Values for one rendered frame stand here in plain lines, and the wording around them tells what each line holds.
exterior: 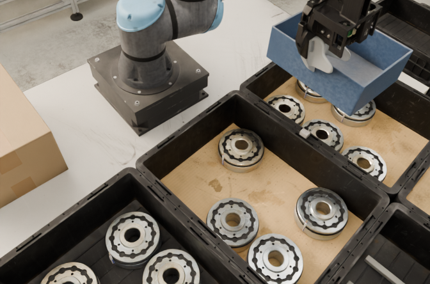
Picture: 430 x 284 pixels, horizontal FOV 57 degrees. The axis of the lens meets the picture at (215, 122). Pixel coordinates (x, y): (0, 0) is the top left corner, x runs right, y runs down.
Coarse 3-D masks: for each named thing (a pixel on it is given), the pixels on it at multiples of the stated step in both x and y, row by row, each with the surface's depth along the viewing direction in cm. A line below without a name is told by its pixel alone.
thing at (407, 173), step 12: (264, 72) 95; (396, 84) 94; (252, 96) 89; (420, 96) 91; (288, 120) 85; (324, 144) 81; (336, 156) 80; (420, 156) 80; (360, 168) 78; (408, 168) 78; (372, 180) 76; (396, 192) 75
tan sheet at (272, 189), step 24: (216, 144) 93; (192, 168) 88; (216, 168) 89; (264, 168) 89; (288, 168) 89; (192, 192) 85; (216, 192) 85; (240, 192) 85; (264, 192) 85; (288, 192) 85; (264, 216) 82; (288, 216) 82; (312, 240) 79; (336, 240) 79; (312, 264) 75
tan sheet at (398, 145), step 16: (288, 80) 108; (272, 96) 103; (320, 112) 100; (352, 128) 97; (368, 128) 98; (384, 128) 98; (400, 128) 98; (352, 144) 94; (368, 144) 94; (384, 144) 95; (400, 144) 95; (416, 144) 95; (384, 160) 92; (400, 160) 92; (400, 176) 89
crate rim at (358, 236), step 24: (240, 96) 89; (192, 120) 84; (168, 144) 80; (312, 144) 81; (144, 168) 76; (168, 192) 74; (384, 192) 75; (192, 216) 70; (216, 240) 68; (360, 240) 68; (240, 264) 65; (336, 264) 66
